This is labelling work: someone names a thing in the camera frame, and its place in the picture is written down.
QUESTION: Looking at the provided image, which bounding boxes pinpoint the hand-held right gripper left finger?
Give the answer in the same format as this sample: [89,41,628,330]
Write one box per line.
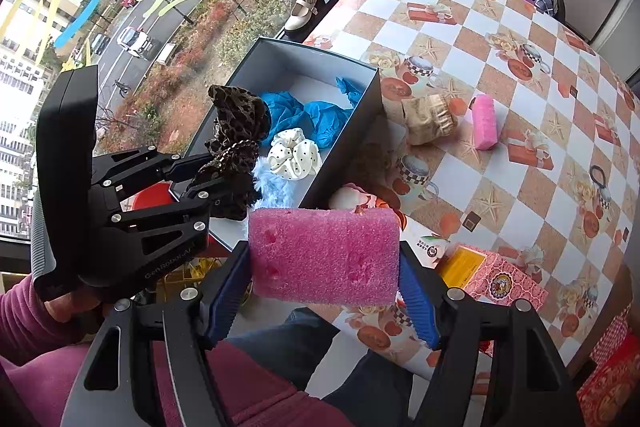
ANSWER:
[65,242,252,427]

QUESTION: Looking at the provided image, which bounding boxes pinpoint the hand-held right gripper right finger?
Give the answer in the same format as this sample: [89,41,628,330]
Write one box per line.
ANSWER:
[399,247,586,427]

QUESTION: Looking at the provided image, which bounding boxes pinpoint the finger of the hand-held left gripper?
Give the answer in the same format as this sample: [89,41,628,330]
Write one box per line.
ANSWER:
[92,146,217,190]
[107,179,252,259]

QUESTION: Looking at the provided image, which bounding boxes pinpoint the large pink sponge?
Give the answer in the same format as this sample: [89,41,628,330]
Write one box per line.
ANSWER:
[247,207,402,308]

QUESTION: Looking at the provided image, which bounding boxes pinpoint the leopard print scrunchie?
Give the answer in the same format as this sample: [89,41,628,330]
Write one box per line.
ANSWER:
[192,84,273,223]

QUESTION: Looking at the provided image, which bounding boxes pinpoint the white dotted scrunchie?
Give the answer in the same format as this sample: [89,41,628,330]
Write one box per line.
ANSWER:
[266,128,323,180]

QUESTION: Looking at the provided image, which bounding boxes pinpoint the blue cloth item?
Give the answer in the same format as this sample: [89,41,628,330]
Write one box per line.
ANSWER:
[259,91,306,142]

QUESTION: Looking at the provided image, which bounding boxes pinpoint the grey cardboard box white inside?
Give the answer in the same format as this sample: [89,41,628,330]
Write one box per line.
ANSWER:
[185,37,383,253]

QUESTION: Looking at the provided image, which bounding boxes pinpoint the blue cloth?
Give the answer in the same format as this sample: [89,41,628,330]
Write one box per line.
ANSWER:
[302,77,366,150]

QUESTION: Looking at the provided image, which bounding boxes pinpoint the person's left forearm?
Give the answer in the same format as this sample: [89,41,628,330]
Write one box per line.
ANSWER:
[0,276,87,365]

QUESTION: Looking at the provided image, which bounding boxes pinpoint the person's left hand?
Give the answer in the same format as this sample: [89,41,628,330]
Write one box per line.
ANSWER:
[46,293,105,324]

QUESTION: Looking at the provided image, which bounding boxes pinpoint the red plastic stool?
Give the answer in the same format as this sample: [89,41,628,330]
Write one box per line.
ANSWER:
[131,184,174,208]

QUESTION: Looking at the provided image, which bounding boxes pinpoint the pink printed packet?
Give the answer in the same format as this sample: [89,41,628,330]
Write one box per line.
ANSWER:
[465,252,549,324]

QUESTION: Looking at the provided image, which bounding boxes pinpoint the person's legs in jeans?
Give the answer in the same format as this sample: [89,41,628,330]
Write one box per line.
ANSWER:
[235,307,437,427]

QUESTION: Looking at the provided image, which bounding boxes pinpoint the person's pink sweater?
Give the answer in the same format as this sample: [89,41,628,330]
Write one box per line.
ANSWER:
[0,337,353,427]

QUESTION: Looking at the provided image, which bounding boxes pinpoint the light blue fluffy scrunchie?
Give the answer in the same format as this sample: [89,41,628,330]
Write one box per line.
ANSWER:
[251,157,297,210]

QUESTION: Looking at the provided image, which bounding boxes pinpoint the small pink sponge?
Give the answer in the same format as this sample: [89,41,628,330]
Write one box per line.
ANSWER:
[471,94,499,152]

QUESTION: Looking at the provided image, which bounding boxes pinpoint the red printed cloth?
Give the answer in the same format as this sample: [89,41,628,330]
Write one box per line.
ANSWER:
[577,302,640,427]

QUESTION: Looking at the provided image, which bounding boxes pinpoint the checkered printed tablecloth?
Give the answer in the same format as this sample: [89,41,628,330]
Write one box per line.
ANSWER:
[302,0,640,383]

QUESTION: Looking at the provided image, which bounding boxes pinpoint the yellow wire basket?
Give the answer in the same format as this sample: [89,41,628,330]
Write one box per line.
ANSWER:
[155,257,236,304]

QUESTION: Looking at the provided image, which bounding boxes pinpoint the cream strap shoe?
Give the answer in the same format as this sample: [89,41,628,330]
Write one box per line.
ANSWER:
[284,0,321,32]

